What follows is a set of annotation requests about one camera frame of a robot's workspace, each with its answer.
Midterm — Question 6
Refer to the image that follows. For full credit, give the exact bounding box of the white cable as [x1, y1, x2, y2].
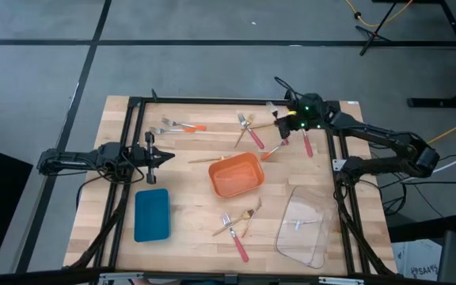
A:
[401, 146, 456, 184]

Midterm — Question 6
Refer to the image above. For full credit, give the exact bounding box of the black aluminium table frame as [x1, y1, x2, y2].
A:
[93, 89, 371, 277]

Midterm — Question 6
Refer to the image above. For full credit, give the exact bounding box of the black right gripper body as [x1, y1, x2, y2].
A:
[284, 93, 338, 131]

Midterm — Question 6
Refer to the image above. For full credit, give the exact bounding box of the clear plastic bin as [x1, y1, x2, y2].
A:
[274, 184, 340, 271]

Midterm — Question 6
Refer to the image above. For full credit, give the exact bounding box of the orange plastic bin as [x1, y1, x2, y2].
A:
[207, 152, 266, 199]

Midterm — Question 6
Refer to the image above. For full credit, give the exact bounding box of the black crossbar with silver brackets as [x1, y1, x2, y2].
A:
[0, 267, 456, 285]

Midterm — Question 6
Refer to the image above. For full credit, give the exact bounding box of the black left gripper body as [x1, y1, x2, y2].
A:
[131, 131, 158, 186]

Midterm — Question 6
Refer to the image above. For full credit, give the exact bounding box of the yellow extension cord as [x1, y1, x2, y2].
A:
[344, 0, 415, 29]
[427, 113, 456, 145]

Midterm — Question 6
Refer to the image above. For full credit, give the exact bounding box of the blue plastic bin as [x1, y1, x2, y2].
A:
[133, 188, 172, 243]

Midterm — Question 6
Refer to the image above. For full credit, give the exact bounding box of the black tripod stand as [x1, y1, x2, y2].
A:
[354, 0, 400, 57]

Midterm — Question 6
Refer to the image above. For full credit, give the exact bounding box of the white cardboard box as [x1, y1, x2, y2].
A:
[392, 238, 443, 283]

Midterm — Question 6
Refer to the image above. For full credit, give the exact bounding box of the black cable bundle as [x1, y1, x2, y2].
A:
[333, 180, 397, 277]
[69, 185, 128, 271]

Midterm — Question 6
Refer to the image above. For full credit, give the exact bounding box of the black floor cable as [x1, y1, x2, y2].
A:
[382, 148, 456, 217]

